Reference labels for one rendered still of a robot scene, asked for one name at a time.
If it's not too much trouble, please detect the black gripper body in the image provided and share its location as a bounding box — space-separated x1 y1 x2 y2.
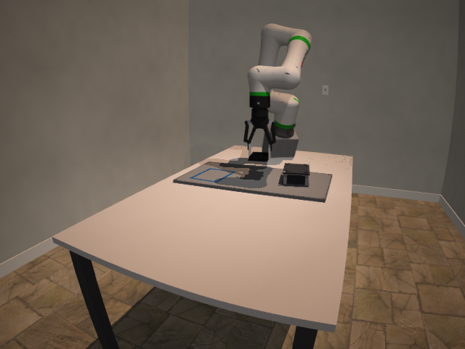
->
251 109 269 129

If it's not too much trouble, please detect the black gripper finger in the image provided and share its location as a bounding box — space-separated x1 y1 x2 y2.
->
261 121 276 159
243 120 258 157

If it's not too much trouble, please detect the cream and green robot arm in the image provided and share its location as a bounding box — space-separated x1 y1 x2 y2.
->
248 24 312 138

